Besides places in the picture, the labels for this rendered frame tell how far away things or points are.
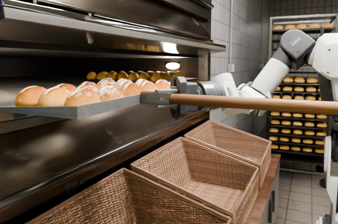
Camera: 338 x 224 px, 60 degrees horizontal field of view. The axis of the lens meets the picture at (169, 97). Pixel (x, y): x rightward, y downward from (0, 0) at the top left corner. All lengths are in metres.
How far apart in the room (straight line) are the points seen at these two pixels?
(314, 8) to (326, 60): 4.63
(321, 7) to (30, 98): 5.37
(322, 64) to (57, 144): 0.95
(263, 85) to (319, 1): 4.66
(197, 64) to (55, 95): 1.74
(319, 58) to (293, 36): 0.13
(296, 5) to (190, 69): 3.70
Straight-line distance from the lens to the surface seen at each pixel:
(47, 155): 1.00
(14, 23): 0.76
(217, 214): 1.18
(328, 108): 0.73
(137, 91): 0.85
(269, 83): 1.21
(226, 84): 0.93
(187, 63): 2.38
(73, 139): 1.08
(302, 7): 5.79
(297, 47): 1.23
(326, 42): 1.18
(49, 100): 0.72
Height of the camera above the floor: 1.29
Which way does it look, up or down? 7 degrees down
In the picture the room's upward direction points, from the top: straight up
